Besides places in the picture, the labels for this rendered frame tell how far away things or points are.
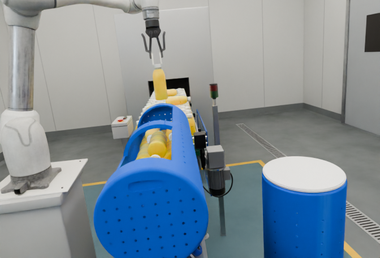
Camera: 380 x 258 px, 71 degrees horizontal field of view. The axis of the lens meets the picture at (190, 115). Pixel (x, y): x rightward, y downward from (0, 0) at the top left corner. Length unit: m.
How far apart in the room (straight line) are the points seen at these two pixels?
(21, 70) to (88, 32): 4.51
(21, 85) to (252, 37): 5.22
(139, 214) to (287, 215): 0.52
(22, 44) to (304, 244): 1.38
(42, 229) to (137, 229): 0.62
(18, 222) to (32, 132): 0.35
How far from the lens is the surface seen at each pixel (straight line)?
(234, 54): 5.97
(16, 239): 1.34
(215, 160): 1.76
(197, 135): 1.62
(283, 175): 1.02
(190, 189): 0.66
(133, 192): 0.67
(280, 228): 1.04
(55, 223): 1.25
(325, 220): 1.01
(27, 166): 1.25
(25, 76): 1.42
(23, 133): 1.23
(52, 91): 6.12
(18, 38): 1.43
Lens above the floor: 1.48
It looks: 13 degrees down
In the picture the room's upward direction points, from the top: 5 degrees counter-clockwise
